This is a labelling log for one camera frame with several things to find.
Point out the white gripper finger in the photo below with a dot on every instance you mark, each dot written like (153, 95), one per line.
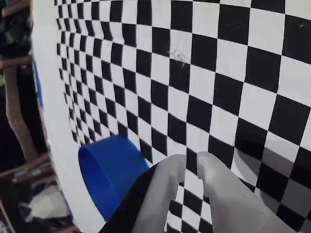
(230, 206)

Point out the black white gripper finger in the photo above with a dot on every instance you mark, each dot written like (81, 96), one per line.
(155, 194)

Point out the blue round box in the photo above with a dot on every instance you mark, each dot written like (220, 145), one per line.
(109, 174)

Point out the black white checkered mat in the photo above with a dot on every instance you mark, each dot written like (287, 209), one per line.
(218, 72)

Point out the blue tape strip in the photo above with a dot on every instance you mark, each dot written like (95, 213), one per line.
(39, 85)

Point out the brown wooden chair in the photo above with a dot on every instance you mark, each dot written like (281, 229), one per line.
(14, 7)
(12, 102)

